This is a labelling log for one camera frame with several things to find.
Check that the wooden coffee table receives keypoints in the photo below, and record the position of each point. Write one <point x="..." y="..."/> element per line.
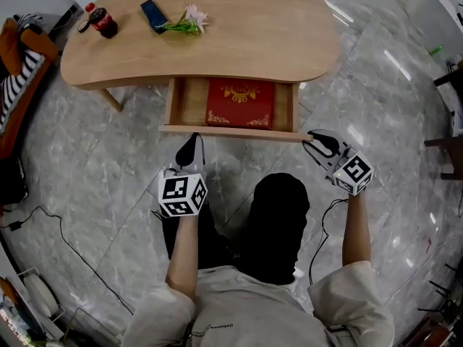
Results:
<point x="235" y="42"/>

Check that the person's left forearm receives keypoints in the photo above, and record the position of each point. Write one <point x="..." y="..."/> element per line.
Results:
<point x="182" y="251"/>

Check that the green bottle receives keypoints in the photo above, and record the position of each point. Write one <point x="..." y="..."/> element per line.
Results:
<point x="436" y="50"/>

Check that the cola bottle with red cap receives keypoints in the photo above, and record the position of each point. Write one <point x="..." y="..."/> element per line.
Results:
<point x="103" y="22"/>

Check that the red box with gold print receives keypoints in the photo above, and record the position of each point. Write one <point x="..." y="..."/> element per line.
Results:
<point x="240" y="103"/>

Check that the dark wooden furniture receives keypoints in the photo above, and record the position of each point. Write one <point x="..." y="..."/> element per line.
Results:
<point x="446" y="150"/>

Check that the artificial pink flower sprig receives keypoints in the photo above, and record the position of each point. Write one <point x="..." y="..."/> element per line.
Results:
<point x="188" y="22"/>

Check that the orange cushion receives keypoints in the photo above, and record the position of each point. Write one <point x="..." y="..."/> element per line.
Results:
<point x="10" y="49"/>

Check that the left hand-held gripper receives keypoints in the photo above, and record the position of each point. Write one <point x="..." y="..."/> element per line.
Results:
<point x="179" y="193"/>

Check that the person's right forearm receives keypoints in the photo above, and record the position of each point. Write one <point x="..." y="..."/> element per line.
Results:
<point x="356" y="230"/>

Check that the black and white striped blanket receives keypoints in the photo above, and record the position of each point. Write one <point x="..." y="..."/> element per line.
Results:
<point x="16" y="81"/>

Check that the black chair base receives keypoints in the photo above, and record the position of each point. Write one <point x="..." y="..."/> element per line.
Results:
<point x="445" y="295"/>

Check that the person's white shirt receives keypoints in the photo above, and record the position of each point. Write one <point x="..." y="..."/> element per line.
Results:
<point x="253" y="313"/>

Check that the black round lid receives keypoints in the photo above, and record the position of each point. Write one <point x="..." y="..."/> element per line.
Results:
<point x="82" y="26"/>

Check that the orange sofa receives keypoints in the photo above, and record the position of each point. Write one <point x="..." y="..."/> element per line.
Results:
<point x="34" y="85"/>

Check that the dark blue phone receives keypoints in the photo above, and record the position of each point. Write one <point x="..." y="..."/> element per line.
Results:
<point x="153" y="14"/>

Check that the black power adapter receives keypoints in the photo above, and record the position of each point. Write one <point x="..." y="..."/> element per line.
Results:
<point x="15" y="225"/>

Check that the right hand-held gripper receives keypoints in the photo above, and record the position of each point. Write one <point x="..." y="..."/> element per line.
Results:
<point x="354" y="174"/>

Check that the wooden drawer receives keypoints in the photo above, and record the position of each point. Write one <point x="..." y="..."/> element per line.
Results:
<point x="188" y="103"/>

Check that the white round plate stack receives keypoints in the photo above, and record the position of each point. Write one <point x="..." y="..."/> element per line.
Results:
<point x="41" y="295"/>

